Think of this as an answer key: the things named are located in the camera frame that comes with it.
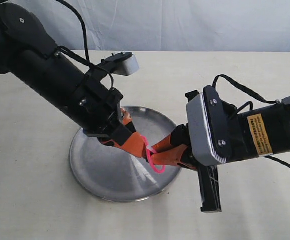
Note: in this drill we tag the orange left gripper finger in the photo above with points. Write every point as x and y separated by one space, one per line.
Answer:
128 129
134 145

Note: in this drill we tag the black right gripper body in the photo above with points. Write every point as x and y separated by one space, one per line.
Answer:
208 175

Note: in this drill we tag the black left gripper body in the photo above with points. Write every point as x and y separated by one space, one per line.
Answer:
91 105

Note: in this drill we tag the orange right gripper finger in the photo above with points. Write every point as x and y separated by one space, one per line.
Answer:
174 157
163 145

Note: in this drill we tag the pink glow stick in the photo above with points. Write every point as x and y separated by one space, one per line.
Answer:
149 153

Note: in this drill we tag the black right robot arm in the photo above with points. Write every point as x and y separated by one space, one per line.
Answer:
265 131

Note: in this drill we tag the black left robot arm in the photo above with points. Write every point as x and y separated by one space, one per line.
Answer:
31 55

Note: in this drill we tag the round stainless steel plate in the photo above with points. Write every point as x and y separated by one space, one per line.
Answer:
114 175

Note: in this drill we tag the white backdrop cloth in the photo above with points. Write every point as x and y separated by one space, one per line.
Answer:
142 25

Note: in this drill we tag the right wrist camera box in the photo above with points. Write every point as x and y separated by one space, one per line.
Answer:
208 128

